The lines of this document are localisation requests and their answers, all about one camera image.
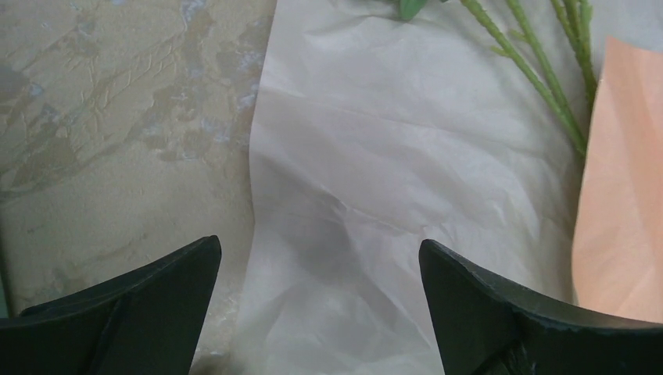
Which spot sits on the orange beige wrapping paper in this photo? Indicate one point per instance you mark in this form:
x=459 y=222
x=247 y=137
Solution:
x=369 y=136

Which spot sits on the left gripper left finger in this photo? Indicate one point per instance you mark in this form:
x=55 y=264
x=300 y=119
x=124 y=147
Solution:
x=147 y=321

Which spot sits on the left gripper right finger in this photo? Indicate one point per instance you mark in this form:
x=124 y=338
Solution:
x=487 y=324

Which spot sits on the orange flower bouquet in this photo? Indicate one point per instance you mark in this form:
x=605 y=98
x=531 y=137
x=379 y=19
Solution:
x=525 y=50

